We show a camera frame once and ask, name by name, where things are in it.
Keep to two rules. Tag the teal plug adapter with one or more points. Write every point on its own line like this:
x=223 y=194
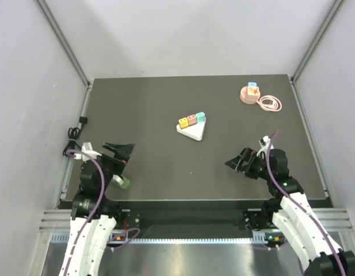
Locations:
x=200 y=117

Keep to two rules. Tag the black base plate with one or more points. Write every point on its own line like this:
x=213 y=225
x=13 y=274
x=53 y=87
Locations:
x=194 y=219

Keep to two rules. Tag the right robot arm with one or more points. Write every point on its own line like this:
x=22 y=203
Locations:
x=290 y=212

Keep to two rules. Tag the yellow plug adapter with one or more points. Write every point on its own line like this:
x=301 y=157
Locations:
x=183 y=123

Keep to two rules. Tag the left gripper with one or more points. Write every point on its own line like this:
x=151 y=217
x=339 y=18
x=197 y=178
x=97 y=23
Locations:
x=123 y=152

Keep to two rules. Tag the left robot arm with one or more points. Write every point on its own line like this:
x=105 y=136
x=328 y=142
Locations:
x=93 y=217

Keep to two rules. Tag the pink plug adapter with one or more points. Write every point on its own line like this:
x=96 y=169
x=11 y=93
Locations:
x=192 y=119

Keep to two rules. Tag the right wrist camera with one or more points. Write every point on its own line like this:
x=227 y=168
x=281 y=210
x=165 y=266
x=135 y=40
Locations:
x=264 y=143

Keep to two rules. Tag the green power strip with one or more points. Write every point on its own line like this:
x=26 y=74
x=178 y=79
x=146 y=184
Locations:
x=121 y=181

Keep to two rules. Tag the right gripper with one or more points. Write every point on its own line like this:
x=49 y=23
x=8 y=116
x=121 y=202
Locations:
x=248 y=155

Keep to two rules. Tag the white triangular power strip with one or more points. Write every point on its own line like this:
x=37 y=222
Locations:
x=194 y=132

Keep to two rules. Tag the pink round socket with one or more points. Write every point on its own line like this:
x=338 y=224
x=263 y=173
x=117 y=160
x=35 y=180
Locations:
x=250 y=94

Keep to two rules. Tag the blue plug adapter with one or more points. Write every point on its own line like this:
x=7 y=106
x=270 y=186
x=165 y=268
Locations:
x=254 y=84

